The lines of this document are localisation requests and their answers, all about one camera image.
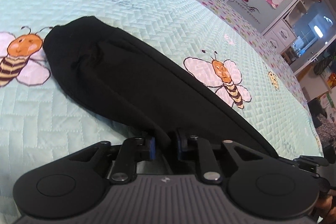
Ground black garment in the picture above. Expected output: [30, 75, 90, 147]
[43, 16, 277, 157]

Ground mint bee quilt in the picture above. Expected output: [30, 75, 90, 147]
[1, 0, 322, 223]

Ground white drawer cabinet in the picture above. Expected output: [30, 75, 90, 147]
[264, 19, 297, 53]

